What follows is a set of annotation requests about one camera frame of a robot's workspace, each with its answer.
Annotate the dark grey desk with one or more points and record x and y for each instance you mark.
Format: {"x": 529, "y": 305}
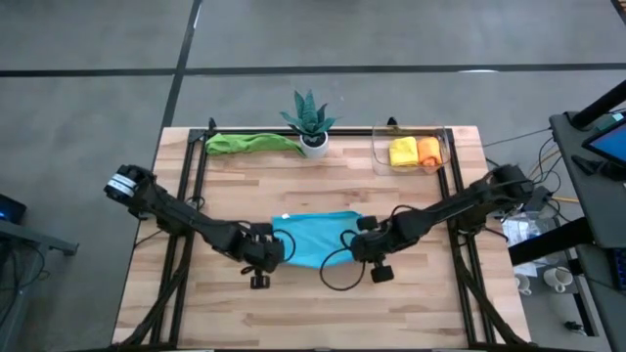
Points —
{"x": 601, "y": 205}

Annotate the small black floor object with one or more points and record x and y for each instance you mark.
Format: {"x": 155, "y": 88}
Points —
{"x": 572, "y": 326}

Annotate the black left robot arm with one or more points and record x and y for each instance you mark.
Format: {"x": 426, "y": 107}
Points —
{"x": 171, "y": 210}

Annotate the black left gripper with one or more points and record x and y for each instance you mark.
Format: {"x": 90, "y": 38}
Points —
{"x": 259, "y": 247}

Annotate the green microfiber towel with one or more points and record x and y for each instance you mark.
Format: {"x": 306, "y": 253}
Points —
{"x": 235, "y": 143}

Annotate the white crumpled papers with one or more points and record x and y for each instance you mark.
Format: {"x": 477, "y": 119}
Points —
{"x": 521, "y": 232}

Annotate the grey desk leg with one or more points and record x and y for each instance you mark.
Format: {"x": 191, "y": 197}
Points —
{"x": 44, "y": 239}

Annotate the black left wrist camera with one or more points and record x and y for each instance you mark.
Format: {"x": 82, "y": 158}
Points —
{"x": 259, "y": 282}

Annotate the white ceramic mug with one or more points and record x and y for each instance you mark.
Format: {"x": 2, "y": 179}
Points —
{"x": 557, "y": 277}
{"x": 522, "y": 283}

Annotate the black keyboard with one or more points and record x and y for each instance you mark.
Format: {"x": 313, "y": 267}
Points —
{"x": 620, "y": 269}

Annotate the blue microfiber towel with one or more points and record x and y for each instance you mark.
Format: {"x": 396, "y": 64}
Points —
{"x": 318, "y": 237}

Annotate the black device with blue light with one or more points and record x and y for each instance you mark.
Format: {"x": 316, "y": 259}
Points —
{"x": 12, "y": 210}

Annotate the tablet with blue screen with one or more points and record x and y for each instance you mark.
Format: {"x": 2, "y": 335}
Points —
{"x": 611, "y": 144}

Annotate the black stand beam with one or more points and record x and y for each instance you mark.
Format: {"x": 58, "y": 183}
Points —
{"x": 548, "y": 242}

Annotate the orange microfiber towel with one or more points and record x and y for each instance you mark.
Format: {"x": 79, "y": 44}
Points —
{"x": 429, "y": 151}

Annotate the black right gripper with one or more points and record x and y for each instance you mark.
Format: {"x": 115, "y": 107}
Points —
{"x": 379, "y": 242}

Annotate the potted plant in white pot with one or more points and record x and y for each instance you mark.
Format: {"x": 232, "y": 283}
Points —
{"x": 309, "y": 115}

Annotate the clear plastic basket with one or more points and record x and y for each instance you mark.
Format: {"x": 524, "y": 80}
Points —
{"x": 381, "y": 156}

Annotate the yellow microfiber towel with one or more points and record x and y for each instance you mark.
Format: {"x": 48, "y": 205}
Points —
{"x": 403, "y": 151}

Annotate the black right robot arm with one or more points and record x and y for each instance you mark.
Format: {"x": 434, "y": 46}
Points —
{"x": 455, "y": 207}

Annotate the black slanted pole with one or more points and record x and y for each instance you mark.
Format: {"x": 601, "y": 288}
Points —
{"x": 601, "y": 102}

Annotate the grey power adapter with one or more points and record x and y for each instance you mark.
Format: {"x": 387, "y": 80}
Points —
{"x": 542, "y": 198}

